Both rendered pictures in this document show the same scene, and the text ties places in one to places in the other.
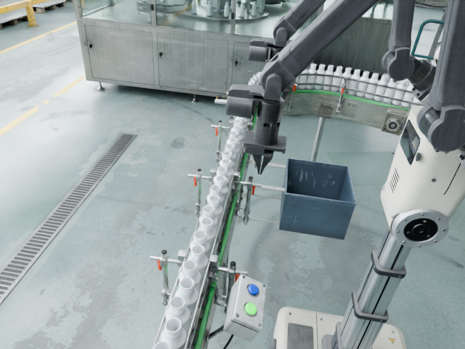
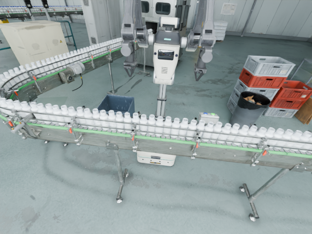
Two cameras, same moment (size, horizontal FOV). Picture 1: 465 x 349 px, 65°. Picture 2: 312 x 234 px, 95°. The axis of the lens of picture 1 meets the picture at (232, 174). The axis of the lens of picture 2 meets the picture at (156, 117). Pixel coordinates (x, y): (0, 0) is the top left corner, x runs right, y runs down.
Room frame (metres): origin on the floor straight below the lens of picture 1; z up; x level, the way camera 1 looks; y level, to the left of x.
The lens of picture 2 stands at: (1.09, 0.83, 1.81)
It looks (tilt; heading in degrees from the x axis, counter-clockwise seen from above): 40 degrees down; 267
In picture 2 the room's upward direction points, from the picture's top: 4 degrees clockwise
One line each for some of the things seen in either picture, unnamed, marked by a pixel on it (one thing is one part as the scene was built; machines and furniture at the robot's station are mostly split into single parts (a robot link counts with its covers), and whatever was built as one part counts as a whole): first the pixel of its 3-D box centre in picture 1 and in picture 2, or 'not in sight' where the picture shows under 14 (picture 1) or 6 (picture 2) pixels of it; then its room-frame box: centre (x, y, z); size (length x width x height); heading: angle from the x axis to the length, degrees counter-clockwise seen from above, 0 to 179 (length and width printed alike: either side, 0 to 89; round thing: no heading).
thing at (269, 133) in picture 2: not in sight; (265, 137); (0.25, 0.13, 1.08); 0.06 x 0.06 x 0.17
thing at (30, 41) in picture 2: not in sight; (42, 48); (4.06, -3.36, 0.59); 1.10 x 0.62 x 1.18; 66
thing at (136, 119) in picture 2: (225, 179); (135, 122); (1.19, 0.03, 1.08); 0.06 x 0.06 x 0.17
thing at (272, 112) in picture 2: not in sight; (275, 107); (-1.67, -1.71, 0.11); 0.61 x 0.41 x 0.22; 176
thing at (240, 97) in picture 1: (254, 93); (207, 48); (0.78, -0.03, 1.61); 0.12 x 0.09 x 0.12; 85
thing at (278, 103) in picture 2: not in sight; (281, 98); (-1.67, -1.71, 0.33); 0.61 x 0.41 x 0.22; 176
